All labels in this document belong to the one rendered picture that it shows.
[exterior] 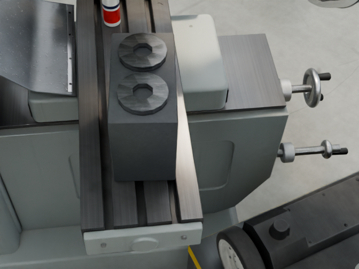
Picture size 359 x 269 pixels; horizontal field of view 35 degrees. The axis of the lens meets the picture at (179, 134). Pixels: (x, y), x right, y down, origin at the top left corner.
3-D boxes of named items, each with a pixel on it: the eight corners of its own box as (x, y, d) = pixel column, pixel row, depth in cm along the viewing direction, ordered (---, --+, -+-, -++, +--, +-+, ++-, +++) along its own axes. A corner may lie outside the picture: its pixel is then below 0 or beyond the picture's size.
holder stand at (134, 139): (172, 95, 124) (174, 26, 108) (176, 181, 111) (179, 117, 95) (116, 95, 124) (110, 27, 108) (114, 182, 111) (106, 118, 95)
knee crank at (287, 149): (343, 144, 174) (348, 133, 169) (349, 161, 170) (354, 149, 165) (273, 150, 171) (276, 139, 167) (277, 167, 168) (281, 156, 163)
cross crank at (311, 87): (316, 85, 176) (325, 58, 166) (326, 115, 169) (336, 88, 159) (265, 88, 174) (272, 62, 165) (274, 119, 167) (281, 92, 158)
